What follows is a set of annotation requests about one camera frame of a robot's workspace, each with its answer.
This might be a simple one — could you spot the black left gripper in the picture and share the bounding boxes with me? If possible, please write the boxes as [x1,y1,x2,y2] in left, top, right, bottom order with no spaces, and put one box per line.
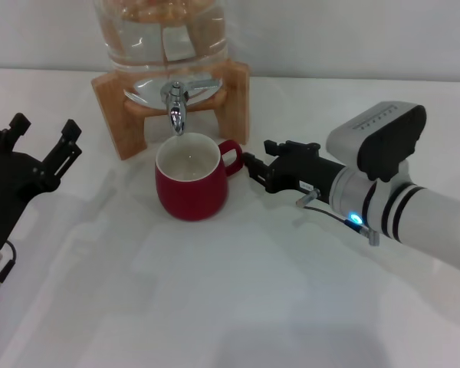
[0,112,83,251]

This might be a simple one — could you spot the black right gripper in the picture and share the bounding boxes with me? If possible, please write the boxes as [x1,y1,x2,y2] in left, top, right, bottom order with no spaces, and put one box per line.
[242,139,348,205]

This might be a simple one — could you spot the red cup white inside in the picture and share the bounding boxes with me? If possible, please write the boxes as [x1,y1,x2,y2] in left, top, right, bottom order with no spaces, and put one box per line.
[154,131,244,223]

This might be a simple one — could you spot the chrome faucet with lever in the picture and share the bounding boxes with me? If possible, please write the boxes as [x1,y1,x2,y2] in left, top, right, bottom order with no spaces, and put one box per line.
[159,79,220,136]

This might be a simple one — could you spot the wooden dispenser stand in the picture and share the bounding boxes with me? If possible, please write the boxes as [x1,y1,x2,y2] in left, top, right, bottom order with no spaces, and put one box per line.
[90,59,251,161]

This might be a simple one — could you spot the glass water dispenser jar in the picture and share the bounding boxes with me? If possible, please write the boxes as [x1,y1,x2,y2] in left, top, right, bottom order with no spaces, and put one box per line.
[93,0,231,111]

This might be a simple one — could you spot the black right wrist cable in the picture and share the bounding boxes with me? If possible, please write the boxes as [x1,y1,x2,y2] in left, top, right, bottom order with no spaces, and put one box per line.
[296,188,381,247]

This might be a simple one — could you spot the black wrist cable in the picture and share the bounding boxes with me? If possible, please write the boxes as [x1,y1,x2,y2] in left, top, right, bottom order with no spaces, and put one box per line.
[296,188,381,247]
[0,238,18,285]

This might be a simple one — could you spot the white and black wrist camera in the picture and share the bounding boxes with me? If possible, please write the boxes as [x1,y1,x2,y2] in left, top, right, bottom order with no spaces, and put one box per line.
[325,100,428,183]

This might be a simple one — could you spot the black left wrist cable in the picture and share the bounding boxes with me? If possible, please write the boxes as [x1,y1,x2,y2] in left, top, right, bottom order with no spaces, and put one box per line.
[0,238,18,285]

